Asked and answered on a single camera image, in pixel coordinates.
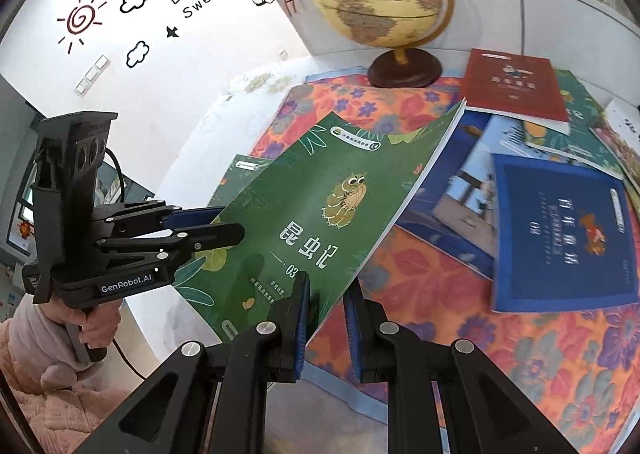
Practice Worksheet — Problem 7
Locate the green insect book 02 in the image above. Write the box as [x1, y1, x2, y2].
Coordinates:
[208, 155, 272, 208]

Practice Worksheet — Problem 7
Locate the dark red fairy tale book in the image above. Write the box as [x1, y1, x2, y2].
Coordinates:
[460, 48, 570, 136]

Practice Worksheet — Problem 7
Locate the left hand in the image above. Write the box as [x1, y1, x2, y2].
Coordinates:
[40, 296, 122, 349]

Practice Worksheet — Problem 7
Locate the blue fairy tale book 02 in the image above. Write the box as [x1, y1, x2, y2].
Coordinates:
[492, 155, 639, 313]

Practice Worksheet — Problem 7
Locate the large blue book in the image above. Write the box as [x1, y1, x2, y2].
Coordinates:
[397, 112, 494, 280]

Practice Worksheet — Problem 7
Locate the dark green insect book far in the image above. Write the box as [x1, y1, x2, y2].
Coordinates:
[523, 70, 624, 179]

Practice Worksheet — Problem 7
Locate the antique yellow globe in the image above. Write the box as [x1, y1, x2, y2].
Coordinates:
[314, 0, 454, 88]

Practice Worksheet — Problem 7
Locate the white rabbit hill book far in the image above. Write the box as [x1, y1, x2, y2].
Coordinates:
[590, 99, 640, 190]

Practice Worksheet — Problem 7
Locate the white bookshelf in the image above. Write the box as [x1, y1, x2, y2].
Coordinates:
[229, 0, 640, 111]

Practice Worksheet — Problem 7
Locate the pink left sleeve forearm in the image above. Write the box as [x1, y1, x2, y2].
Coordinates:
[1, 294, 129, 453]

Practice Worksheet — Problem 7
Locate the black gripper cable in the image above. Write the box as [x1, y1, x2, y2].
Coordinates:
[102, 147, 151, 380]

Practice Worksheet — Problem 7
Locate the green insect book 03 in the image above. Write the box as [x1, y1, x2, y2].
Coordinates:
[174, 102, 465, 342]

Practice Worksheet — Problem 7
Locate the light blue cartoon book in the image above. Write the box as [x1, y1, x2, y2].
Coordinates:
[434, 115, 568, 258]

